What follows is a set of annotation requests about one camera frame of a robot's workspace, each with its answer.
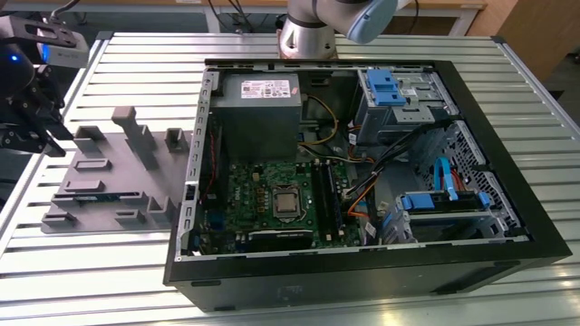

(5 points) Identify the metal disk bay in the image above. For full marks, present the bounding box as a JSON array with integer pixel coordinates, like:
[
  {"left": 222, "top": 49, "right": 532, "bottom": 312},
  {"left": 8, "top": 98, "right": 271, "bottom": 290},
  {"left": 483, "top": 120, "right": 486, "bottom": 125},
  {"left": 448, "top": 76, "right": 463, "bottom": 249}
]
[{"left": 394, "top": 189, "right": 514, "bottom": 244}]

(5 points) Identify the blue flat wire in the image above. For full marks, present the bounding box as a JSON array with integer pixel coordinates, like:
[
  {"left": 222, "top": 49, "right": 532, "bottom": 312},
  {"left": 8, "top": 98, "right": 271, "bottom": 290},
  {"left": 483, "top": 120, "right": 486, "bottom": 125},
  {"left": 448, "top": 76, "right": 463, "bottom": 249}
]
[{"left": 434, "top": 158, "right": 459, "bottom": 201}]

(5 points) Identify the yellow wire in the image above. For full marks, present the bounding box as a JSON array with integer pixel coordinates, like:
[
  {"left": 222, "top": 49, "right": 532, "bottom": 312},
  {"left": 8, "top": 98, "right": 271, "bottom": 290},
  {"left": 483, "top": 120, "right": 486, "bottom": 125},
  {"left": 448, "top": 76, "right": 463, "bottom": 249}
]
[{"left": 299, "top": 96, "right": 339, "bottom": 147}]

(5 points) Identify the orange wire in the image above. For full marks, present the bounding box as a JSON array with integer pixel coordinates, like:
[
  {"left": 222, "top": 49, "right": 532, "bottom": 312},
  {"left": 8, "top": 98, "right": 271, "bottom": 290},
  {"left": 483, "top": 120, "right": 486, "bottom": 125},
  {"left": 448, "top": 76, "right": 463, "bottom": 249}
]
[{"left": 347, "top": 192, "right": 378, "bottom": 218}]

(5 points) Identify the wooden cabinet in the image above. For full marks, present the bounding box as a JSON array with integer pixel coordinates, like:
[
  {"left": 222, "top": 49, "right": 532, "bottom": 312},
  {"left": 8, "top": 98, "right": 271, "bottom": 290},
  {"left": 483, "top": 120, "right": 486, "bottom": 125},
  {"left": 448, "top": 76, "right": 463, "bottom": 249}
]
[{"left": 471, "top": 0, "right": 580, "bottom": 82}]

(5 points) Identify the hard disk in blue carrier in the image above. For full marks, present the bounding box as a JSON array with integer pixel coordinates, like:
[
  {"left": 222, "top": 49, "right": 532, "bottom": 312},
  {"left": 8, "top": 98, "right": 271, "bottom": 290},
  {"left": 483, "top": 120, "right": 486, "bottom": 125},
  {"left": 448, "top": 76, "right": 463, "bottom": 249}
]
[{"left": 400, "top": 192, "right": 490, "bottom": 213}]

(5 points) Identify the black open PC case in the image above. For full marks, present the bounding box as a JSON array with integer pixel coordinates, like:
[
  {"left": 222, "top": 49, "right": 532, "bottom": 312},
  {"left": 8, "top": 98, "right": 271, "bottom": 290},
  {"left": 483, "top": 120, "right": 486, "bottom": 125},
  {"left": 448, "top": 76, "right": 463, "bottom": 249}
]
[{"left": 163, "top": 58, "right": 574, "bottom": 312}]

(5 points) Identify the green motherboard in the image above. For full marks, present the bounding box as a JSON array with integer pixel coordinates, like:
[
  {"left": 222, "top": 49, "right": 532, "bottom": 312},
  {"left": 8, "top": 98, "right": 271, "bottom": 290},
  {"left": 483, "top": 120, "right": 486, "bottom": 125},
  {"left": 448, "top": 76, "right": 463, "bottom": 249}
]
[{"left": 199, "top": 161, "right": 364, "bottom": 254}]

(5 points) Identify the black RAM slot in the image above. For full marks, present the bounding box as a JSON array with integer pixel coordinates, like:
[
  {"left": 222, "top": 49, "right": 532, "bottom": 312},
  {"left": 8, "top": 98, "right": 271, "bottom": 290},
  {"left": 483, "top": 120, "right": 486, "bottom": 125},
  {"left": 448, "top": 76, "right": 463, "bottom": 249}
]
[{"left": 314, "top": 161, "right": 331, "bottom": 240}]

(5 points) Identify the black graphics card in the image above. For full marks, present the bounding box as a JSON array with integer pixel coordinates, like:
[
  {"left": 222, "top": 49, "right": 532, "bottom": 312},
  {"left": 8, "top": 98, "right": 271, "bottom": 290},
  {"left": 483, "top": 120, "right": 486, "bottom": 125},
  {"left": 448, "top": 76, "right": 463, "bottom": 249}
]
[{"left": 247, "top": 229, "right": 315, "bottom": 253}]

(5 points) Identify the blue optical drive latch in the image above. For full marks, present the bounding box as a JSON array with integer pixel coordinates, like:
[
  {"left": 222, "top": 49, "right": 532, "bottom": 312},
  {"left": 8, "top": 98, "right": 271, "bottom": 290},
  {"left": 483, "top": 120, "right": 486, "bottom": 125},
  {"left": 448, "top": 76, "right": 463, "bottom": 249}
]
[{"left": 367, "top": 69, "right": 407, "bottom": 107}]

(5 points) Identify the CPU socket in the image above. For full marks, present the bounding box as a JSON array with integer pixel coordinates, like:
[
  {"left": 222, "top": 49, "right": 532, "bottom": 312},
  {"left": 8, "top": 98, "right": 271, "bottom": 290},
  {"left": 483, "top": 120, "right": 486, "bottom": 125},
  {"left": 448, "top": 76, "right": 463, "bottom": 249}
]
[{"left": 268, "top": 183, "right": 307, "bottom": 224}]

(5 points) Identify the grey parts rack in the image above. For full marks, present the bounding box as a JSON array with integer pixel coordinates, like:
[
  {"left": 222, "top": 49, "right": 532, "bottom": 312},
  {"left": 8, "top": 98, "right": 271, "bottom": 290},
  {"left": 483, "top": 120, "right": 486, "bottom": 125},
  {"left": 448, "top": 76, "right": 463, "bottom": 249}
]
[{"left": 40, "top": 105, "right": 194, "bottom": 234}]

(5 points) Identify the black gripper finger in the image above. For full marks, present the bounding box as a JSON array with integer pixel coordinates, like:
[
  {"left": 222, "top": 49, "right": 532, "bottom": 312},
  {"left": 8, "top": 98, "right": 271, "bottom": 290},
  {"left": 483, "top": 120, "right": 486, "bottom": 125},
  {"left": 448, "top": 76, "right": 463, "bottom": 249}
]
[
  {"left": 26, "top": 63, "right": 75, "bottom": 141},
  {"left": 0, "top": 123, "right": 68, "bottom": 158}
]

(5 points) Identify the grey power supply unit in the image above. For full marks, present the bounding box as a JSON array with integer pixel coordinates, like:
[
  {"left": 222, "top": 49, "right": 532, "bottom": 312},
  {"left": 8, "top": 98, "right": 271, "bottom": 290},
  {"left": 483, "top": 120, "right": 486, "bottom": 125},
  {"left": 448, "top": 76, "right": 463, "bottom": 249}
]
[{"left": 212, "top": 73, "right": 304, "bottom": 164}]

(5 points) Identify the silver CPU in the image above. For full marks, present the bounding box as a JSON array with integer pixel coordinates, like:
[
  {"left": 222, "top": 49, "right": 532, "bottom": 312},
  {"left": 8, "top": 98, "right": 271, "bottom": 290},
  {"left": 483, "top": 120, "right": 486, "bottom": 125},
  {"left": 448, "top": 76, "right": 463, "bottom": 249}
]
[{"left": 274, "top": 194, "right": 303, "bottom": 213}]

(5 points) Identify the black cable bundle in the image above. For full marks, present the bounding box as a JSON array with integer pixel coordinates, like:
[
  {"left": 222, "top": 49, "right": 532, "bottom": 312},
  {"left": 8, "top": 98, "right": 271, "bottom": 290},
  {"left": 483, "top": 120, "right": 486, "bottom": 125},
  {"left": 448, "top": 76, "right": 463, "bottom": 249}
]
[{"left": 348, "top": 121, "right": 451, "bottom": 201}]

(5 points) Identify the metal optical drive cage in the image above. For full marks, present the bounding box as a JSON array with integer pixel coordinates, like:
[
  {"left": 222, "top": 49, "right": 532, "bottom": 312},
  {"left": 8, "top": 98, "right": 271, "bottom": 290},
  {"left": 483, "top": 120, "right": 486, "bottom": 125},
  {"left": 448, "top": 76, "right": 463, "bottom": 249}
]
[{"left": 355, "top": 67, "right": 459, "bottom": 145}]

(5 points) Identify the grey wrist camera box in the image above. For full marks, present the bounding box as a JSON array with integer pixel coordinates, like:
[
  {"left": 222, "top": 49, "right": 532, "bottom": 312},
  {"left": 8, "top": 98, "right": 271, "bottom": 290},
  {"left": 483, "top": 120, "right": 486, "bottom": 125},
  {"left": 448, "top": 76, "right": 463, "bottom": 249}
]
[{"left": 43, "top": 30, "right": 91, "bottom": 68}]

